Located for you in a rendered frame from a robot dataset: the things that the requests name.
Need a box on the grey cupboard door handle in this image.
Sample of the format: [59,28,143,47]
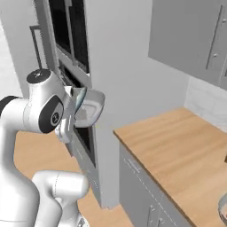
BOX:
[221,54,227,78]
[205,4,224,71]

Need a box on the grey fridge door handle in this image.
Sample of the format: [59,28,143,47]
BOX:
[28,25,43,71]

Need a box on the grey base cupboard door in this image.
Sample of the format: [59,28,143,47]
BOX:
[154,193,193,227]
[119,165,159,227]

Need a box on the grey round bowl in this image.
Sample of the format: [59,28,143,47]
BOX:
[217,194,227,226]

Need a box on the grey fridge door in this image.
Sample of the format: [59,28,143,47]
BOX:
[0,0,59,99]

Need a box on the grey drawer handle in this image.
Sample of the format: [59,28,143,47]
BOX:
[123,157,142,175]

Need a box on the grey freezer door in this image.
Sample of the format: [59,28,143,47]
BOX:
[64,129,103,207]

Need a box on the grey-blue fish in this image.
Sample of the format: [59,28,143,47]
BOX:
[74,87,89,114]

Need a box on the grey wall cupboard door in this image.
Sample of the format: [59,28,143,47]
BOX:
[219,0,227,91]
[148,0,226,87]

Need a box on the white meat container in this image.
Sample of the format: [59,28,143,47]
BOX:
[70,86,106,129]

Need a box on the grey base cupboard drawer front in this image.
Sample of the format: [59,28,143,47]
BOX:
[119,143,165,207]

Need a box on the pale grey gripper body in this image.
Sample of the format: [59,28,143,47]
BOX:
[55,93,79,145]

